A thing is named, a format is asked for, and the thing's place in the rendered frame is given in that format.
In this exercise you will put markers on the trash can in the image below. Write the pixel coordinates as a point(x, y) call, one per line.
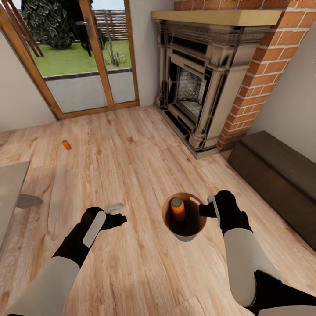
point(195, 222)

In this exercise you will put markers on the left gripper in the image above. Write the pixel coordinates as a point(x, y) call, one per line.
point(116, 220)

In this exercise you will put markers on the can of soda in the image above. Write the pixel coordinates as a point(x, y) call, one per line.
point(181, 224)
point(66, 145)
point(178, 210)

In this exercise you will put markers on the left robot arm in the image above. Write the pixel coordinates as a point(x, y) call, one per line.
point(47, 293)

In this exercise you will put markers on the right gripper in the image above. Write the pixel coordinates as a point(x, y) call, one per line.
point(205, 210)

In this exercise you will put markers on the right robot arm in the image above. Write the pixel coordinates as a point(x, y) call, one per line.
point(254, 281)

